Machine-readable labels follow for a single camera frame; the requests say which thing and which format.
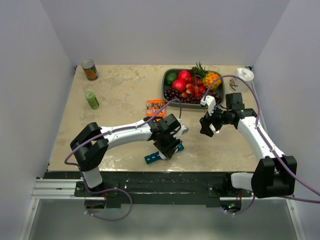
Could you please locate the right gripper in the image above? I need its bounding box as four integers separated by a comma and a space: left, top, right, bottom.
200, 103, 231, 137

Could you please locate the white bottle cap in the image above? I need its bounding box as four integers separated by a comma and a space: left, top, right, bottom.
209, 123, 220, 133

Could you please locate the teal weekly pill organizer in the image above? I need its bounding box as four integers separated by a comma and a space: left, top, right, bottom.
144, 143, 185, 165

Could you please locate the white pill bottle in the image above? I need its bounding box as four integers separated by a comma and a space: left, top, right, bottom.
158, 152, 167, 160

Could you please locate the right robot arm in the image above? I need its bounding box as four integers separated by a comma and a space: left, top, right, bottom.
199, 93, 297, 199

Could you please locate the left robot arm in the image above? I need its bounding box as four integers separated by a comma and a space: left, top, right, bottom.
70, 114, 189, 196

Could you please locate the grey fruit tray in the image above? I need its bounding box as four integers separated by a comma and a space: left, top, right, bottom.
162, 68, 226, 109

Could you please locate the red cherries pile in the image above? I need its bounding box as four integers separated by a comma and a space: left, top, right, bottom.
181, 77, 207, 98

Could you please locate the orange razor box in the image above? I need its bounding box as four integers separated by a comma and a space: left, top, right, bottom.
146, 99, 165, 117

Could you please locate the toy pineapple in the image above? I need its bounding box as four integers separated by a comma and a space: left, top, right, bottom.
191, 61, 222, 91

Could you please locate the dark grape bunch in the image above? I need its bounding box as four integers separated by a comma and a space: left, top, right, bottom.
163, 87, 222, 105

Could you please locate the red apple bottom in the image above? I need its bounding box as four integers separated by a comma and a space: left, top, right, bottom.
171, 79, 187, 93

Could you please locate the red apple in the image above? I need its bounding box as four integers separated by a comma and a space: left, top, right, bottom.
177, 70, 192, 81
171, 79, 187, 93

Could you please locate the red apple top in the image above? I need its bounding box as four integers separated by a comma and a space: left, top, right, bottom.
177, 70, 192, 81

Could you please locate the green lime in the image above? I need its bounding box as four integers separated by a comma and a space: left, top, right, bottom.
165, 72, 178, 86

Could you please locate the green bottle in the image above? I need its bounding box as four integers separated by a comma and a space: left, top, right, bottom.
85, 91, 100, 110

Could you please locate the tin can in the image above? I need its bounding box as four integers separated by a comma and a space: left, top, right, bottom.
81, 59, 99, 81

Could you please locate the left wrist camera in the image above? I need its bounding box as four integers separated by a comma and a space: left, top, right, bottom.
173, 124, 189, 138

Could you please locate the black base frame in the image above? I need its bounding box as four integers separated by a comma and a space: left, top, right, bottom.
43, 171, 251, 208

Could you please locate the purple cable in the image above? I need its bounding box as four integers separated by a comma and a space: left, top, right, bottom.
204, 74, 320, 203
223, 194, 256, 216
64, 98, 182, 186
84, 187, 133, 222

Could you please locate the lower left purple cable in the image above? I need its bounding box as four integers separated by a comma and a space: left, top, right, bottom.
84, 187, 133, 222

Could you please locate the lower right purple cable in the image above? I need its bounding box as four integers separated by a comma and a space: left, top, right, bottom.
223, 194, 256, 216

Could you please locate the aluminium rail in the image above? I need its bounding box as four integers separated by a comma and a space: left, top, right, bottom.
31, 179, 77, 200

